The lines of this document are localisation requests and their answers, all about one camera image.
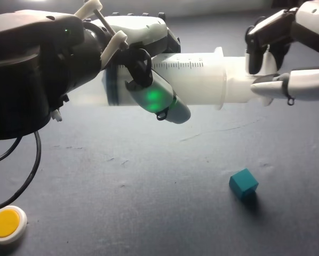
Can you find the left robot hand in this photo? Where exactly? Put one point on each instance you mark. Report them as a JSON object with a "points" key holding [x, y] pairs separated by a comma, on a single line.
{"points": [[143, 29]]}

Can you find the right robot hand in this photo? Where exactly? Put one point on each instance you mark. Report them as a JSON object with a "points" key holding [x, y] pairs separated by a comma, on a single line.
{"points": [[309, 82]]}

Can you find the large translucent white syringe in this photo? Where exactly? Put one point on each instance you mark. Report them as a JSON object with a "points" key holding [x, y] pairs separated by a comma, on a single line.
{"points": [[202, 82]]}

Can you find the teal cube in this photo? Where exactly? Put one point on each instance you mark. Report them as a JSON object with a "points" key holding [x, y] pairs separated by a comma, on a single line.
{"points": [[242, 184]]}

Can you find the grey table cloth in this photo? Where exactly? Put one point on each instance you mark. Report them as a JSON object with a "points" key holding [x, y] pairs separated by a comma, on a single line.
{"points": [[148, 165]]}

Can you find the yellow button on white base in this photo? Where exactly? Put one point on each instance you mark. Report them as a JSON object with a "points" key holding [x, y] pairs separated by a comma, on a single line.
{"points": [[6, 222]]}

